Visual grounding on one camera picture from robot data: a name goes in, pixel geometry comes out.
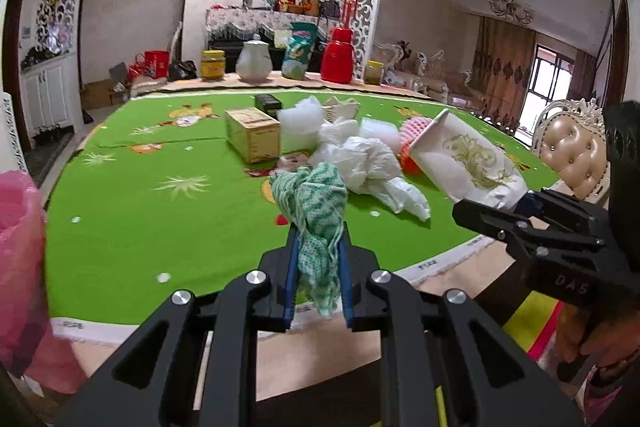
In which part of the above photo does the white foam sheet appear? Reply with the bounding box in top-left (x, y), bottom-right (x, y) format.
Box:
top-left (276, 96), bottom-right (326, 152)

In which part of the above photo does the white foam net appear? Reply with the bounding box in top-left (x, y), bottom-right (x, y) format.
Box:
top-left (359, 118), bottom-right (401, 152)

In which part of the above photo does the black bag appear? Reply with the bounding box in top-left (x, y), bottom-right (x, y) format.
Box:
top-left (169, 59), bottom-right (198, 82)

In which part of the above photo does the balcony window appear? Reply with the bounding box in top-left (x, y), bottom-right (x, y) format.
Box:
top-left (520, 44), bottom-right (577, 138)

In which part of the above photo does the brown patterned curtain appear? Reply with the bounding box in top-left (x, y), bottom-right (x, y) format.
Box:
top-left (470, 14), bottom-right (539, 136)

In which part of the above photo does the white plastic bag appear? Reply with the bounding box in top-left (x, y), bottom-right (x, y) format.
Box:
top-left (307, 136), bottom-right (432, 222)

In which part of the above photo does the dark wooden door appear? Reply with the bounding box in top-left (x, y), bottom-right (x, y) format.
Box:
top-left (4, 0), bottom-right (32, 148)

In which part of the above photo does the small black box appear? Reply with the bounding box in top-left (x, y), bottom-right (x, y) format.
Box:
top-left (254, 93), bottom-right (285, 119)

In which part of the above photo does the black upright piano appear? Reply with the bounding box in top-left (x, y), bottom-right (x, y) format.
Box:
top-left (207, 38), bottom-right (326, 74)

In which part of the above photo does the white knotted cloth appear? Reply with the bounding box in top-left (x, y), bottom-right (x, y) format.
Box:
top-left (318, 119), bottom-right (362, 146)

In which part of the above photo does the yellow red floor mat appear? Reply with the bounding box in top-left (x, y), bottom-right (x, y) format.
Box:
top-left (504, 291), bottom-right (562, 359)

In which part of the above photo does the beige tufted chair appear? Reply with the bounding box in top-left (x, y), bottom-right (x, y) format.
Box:
top-left (531, 98), bottom-right (611, 204)

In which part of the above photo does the pink plastic bag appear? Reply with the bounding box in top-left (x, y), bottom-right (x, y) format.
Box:
top-left (0, 170), bottom-right (89, 396)

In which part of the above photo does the red gift bag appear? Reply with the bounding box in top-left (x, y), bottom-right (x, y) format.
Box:
top-left (144, 50), bottom-right (171, 80)

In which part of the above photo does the green snack bag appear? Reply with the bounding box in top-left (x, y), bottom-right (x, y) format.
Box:
top-left (281, 22), bottom-right (319, 80)

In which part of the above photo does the brown cardboard box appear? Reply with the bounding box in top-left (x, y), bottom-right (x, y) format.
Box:
top-left (80, 79), bottom-right (131, 110)

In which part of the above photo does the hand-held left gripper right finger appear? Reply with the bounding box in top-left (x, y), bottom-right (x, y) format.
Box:
top-left (336, 227), bottom-right (586, 427)

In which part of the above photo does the red thermos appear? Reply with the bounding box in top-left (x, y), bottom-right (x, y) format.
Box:
top-left (320, 27), bottom-right (355, 84)

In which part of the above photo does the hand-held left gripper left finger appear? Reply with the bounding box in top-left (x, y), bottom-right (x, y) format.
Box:
top-left (55, 223), bottom-right (301, 427)

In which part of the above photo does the chandelier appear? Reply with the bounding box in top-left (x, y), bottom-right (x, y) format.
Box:
top-left (489, 0), bottom-right (535, 26)

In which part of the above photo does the ornate white sofa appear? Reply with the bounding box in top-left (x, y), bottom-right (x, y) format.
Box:
top-left (372, 39), bottom-right (482, 108)

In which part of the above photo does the floral fringed piano cover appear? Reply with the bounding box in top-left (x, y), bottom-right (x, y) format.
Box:
top-left (205, 7), bottom-right (342, 44)

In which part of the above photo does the tan cardboard box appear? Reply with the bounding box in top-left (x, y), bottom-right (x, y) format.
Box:
top-left (224, 107), bottom-right (282, 164)

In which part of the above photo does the green printed tablecloth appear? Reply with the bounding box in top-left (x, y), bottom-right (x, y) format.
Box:
top-left (44, 91), bottom-right (561, 326)

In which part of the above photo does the white lattice panel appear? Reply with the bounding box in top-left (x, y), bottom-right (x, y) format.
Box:
top-left (0, 92), bottom-right (29, 174)

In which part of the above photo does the person's right hand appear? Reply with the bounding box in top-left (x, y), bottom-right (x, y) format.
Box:
top-left (552, 302), bottom-right (640, 388)

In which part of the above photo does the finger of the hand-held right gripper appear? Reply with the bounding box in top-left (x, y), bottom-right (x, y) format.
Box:
top-left (452, 198), bottom-right (607, 269)
top-left (515, 189), bottom-right (609, 234)

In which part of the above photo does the pink foam net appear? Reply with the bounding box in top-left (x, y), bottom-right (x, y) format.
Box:
top-left (397, 117), bottom-right (434, 158)

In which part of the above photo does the white teapot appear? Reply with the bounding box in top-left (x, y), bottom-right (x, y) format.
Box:
top-left (235, 34), bottom-right (274, 82)

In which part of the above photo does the green white checked cloth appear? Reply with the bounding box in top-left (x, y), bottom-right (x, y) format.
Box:
top-left (269, 163), bottom-right (349, 319)

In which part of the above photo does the orange foam net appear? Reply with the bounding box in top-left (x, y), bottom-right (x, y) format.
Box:
top-left (399, 148), bottom-right (426, 176)

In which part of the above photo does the white mug gold pattern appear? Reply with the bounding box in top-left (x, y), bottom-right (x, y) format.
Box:
top-left (409, 109), bottom-right (529, 212)

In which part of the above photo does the low white cabinet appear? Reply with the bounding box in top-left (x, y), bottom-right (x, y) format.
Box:
top-left (20, 54), bottom-right (84, 134)

